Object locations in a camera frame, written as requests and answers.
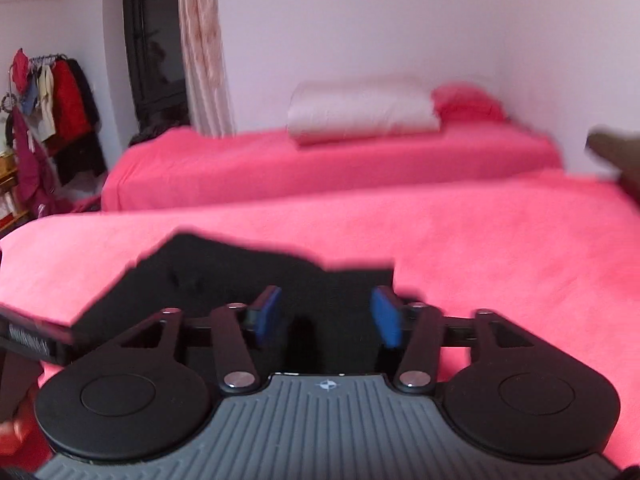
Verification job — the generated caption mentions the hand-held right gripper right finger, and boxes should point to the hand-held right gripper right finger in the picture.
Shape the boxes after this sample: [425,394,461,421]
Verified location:
[371,286,536,393]

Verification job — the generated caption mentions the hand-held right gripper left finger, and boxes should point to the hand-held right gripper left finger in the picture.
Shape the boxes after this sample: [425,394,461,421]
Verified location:
[120,286,281,392]

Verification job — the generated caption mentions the black knit pants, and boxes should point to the black knit pants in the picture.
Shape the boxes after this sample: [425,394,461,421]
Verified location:
[72,231,397,377]

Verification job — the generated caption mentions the pink blanket covered bed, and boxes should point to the pink blanket covered bed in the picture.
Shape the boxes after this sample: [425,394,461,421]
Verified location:
[0,169,640,480]
[100,122,564,213]

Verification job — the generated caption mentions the yellow wooden shelf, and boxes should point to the yellow wooden shelf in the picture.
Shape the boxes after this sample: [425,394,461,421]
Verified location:
[0,152,32,233]

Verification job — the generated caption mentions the maroon garment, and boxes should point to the maroon garment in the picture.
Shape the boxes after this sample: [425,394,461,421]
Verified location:
[11,106,58,217]

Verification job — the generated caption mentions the pale pink pillow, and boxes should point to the pale pink pillow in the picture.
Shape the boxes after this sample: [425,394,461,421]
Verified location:
[287,80,442,147]

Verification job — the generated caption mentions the folded pink blanket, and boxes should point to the folded pink blanket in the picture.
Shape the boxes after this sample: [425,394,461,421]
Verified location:
[431,82,509,124]

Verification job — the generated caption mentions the cream shirt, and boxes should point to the cream shirt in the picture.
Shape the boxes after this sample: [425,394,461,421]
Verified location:
[36,65,57,142]

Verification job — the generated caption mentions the blue garment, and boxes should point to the blue garment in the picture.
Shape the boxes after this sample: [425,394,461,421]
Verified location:
[20,80,40,115]

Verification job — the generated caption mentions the red jacket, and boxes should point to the red jacket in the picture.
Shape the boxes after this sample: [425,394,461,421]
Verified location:
[51,60,94,147]

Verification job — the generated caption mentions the pink patterned curtain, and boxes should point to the pink patterned curtain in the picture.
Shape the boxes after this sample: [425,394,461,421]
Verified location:
[176,0,237,139]

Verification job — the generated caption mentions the brown wooden headboard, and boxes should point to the brown wooden headboard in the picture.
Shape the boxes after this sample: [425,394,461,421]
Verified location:
[585,129,640,202]

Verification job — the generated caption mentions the dark framed window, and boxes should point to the dark framed window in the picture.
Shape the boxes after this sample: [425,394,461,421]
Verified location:
[122,0,192,132]

